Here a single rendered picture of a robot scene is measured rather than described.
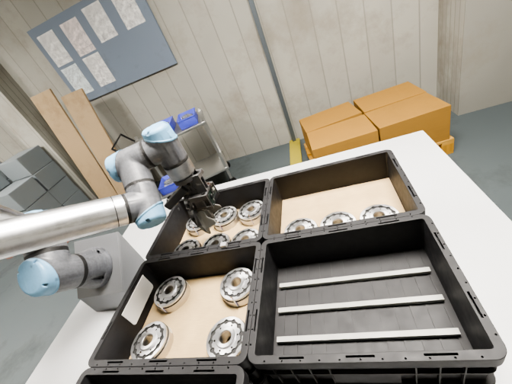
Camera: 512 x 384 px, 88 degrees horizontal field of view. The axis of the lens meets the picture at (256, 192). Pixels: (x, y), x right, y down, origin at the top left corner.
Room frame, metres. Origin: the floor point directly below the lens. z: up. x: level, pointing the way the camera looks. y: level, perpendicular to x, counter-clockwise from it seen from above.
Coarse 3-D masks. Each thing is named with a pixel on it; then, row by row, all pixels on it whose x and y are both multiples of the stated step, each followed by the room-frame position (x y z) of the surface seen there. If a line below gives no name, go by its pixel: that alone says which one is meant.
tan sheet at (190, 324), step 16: (192, 288) 0.58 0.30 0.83; (208, 288) 0.55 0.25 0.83; (192, 304) 0.52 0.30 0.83; (208, 304) 0.50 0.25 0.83; (224, 304) 0.47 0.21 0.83; (160, 320) 0.52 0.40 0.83; (176, 320) 0.49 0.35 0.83; (192, 320) 0.47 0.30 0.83; (208, 320) 0.45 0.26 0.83; (176, 336) 0.45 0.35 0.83; (192, 336) 0.43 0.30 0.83; (176, 352) 0.40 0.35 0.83; (192, 352) 0.38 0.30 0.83
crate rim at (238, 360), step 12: (192, 252) 0.61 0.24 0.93; (204, 252) 0.59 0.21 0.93; (216, 252) 0.57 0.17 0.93; (144, 264) 0.65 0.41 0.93; (252, 276) 0.43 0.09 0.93; (132, 288) 0.58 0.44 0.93; (252, 288) 0.40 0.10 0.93; (252, 300) 0.37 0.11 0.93; (252, 312) 0.35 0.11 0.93; (108, 324) 0.49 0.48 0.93; (96, 348) 0.43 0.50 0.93; (96, 360) 0.40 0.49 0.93; (108, 360) 0.39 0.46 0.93; (120, 360) 0.37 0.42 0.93; (132, 360) 0.36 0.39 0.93; (144, 360) 0.35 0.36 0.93; (156, 360) 0.34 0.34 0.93; (168, 360) 0.33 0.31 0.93; (180, 360) 0.31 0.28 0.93; (192, 360) 0.30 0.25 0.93; (216, 360) 0.28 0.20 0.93; (228, 360) 0.27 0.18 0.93; (240, 360) 0.26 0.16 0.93
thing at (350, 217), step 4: (336, 212) 0.58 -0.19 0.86; (340, 212) 0.58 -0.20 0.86; (344, 212) 0.57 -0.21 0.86; (328, 216) 0.58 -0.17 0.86; (332, 216) 0.57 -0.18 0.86; (344, 216) 0.55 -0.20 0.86; (348, 216) 0.55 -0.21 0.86; (352, 216) 0.54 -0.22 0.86; (324, 220) 0.57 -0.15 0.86; (328, 220) 0.57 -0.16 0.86; (348, 220) 0.53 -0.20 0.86; (352, 220) 0.53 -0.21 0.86; (320, 224) 0.57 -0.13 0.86; (324, 224) 0.56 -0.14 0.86; (328, 224) 0.55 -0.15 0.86
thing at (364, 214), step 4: (376, 204) 0.54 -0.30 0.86; (380, 204) 0.54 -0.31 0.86; (384, 204) 0.53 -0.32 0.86; (368, 208) 0.54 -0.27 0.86; (372, 208) 0.54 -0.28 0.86; (376, 208) 0.53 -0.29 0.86; (380, 208) 0.52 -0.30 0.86; (384, 208) 0.52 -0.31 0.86; (388, 208) 0.52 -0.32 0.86; (392, 208) 0.51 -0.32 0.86; (364, 212) 0.54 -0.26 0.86; (368, 212) 0.53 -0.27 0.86; (388, 212) 0.50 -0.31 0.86; (392, 212) 0.50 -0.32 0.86; (396, 212) 0.49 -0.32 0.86; (360, 216) 0.53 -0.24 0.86; (364, 216) 0.52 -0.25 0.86; (368, 216) 0.51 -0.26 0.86
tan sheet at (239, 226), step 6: (240, 222) 0.77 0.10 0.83; (234, 228) 0.76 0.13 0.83; (240, 228) 0.75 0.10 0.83; (246, 228) 0.73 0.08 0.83; (252, 228) 0.72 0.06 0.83; (258, 228) 0.70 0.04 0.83; (186, 234) 0.85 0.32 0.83; (204, 234) 0.80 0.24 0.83; (210, 234) 0.79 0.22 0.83; (228, 234) 0.74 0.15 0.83; (234, 234) 0.73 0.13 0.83; (198, 240) 0.78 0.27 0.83; (204, 240) 0.77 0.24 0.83
